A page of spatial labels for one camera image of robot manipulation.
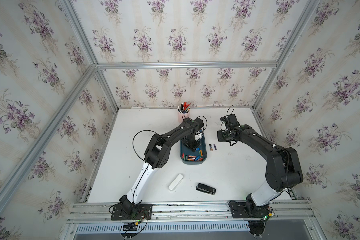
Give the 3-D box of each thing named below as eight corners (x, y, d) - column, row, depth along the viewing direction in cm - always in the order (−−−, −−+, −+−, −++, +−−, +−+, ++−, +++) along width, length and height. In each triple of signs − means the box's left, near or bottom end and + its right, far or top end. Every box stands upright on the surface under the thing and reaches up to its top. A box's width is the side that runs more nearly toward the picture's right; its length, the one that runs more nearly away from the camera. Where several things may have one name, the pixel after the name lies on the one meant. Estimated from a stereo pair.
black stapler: (195, 189, 82) (196, 187, 79) (196, 184, 84) (197, 182, 81) (214, 195, 80) (215, 193, 77) (215, 189, 82) (216, 187, 79)
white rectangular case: (168, 188, 82) (168, 186, 79) (180, 175, 87) (180, 172, 84) (172, 191, 81) (171, 189, 78) (183, 178, 86) (183, 175, 83)
